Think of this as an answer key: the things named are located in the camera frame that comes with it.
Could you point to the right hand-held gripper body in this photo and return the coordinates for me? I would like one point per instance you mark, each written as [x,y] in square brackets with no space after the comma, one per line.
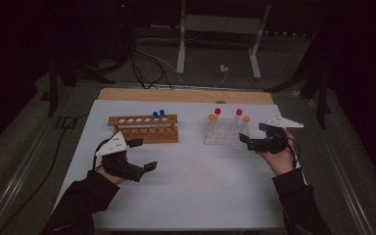
[284,123]

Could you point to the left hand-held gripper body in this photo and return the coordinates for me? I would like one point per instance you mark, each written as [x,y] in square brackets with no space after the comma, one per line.
[112,146]

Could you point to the orange-capped test tube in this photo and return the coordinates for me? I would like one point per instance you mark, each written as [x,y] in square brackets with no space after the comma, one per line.
[211,117]
[246,119]

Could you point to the clear plastic test tube rack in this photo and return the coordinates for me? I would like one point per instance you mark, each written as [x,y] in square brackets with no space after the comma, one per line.
[223,137]

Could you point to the wooden test tube rack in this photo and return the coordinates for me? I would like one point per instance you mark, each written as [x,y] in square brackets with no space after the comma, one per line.
[156,135]

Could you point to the blue-capped test tube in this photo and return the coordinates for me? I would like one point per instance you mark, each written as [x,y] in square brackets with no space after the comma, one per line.
[155,114]
[162,113]

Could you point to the person's left hand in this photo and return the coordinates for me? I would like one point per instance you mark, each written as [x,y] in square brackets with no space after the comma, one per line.
[112,178]

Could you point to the person's right hand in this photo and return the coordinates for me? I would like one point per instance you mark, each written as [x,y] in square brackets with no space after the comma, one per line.
[282,161]

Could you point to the black stand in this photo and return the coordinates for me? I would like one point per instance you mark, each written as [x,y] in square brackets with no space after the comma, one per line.
[322,104]
[53,94]

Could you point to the white table mat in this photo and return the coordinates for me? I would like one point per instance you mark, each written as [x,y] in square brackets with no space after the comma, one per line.
[189,189]

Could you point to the white plug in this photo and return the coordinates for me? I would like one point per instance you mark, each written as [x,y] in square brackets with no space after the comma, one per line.
[223,68]

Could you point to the white metal stand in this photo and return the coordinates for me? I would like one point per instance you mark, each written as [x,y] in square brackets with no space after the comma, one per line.
[181,49]

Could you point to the dark equipment tower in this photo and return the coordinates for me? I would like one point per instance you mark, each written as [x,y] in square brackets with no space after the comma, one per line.
[123,19]

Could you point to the metal floor rail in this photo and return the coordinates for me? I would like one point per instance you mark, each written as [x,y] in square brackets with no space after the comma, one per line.
[339,169]
[16,182]
[88,85]

